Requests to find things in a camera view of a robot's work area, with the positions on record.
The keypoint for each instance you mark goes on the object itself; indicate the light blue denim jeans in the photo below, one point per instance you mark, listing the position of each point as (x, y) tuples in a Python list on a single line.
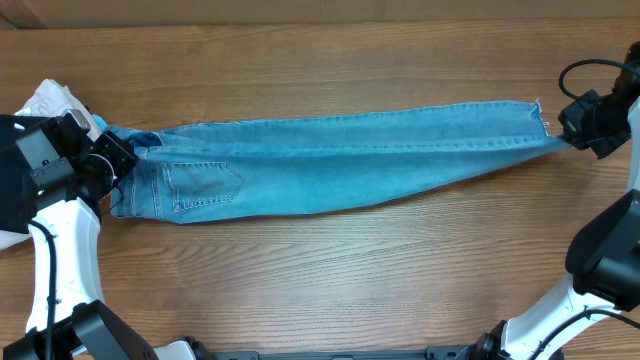
[(274, 167)]

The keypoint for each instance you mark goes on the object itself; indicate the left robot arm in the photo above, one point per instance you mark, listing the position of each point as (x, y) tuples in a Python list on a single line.
[(55, 177)]

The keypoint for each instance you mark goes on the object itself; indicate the folded cream white garment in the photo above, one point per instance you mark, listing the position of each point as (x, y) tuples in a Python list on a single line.
[(52, 99)]

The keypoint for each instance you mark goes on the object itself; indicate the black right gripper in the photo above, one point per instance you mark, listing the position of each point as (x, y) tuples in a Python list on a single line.
[(568, 120)]

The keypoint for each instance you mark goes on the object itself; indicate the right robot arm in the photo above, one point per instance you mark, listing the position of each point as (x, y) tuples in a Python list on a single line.
[(602, 261)]

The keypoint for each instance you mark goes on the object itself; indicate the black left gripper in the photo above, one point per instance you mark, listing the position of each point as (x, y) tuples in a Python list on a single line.
[(119, 152)]

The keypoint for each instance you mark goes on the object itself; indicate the folded black garment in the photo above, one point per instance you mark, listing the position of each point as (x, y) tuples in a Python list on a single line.
[(24, 147)]

